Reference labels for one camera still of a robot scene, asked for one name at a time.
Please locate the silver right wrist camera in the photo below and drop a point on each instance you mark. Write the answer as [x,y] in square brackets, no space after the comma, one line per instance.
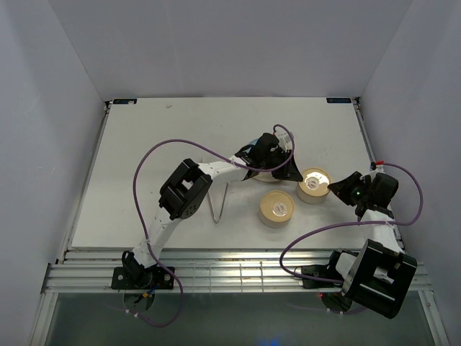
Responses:
[377,167]

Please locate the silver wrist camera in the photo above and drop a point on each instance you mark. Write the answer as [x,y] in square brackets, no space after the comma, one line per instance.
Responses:
[285,141]
[377,167]

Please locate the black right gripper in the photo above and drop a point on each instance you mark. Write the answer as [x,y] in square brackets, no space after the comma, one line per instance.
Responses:
[341,187]

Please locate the stainless steel slotted tongs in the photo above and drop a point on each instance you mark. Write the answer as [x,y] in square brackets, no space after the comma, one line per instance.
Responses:
[216,196]

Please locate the blue and white plate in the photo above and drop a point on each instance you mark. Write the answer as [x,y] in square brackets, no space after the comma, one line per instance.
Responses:
[260,155]

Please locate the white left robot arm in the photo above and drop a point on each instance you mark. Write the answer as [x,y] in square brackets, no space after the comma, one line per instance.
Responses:
[183,192]

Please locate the right blue corner label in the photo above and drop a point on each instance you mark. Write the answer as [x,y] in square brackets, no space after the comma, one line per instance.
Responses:
[338,100]

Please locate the wooden round lid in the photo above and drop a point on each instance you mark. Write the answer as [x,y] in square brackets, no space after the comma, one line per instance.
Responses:
[315,182]
[276,197]

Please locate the blue corner label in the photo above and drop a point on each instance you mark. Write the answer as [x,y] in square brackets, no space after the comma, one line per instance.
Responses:
[124,101]
[338,100]

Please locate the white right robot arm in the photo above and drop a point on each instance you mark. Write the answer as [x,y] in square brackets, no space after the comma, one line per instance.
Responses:
[379,275]

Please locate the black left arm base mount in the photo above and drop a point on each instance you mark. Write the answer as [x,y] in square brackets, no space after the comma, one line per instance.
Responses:
[153,278]

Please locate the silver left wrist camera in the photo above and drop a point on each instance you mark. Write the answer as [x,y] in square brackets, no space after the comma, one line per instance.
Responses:
[285,141]

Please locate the left blue corner label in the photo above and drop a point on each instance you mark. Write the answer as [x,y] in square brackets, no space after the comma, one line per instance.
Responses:
[124,101]

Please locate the steel lunch bowl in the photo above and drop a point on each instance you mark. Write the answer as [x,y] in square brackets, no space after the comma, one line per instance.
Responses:
[310,198]
[277,216]

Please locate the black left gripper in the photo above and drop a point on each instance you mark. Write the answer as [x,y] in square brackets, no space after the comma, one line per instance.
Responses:
[289,171]

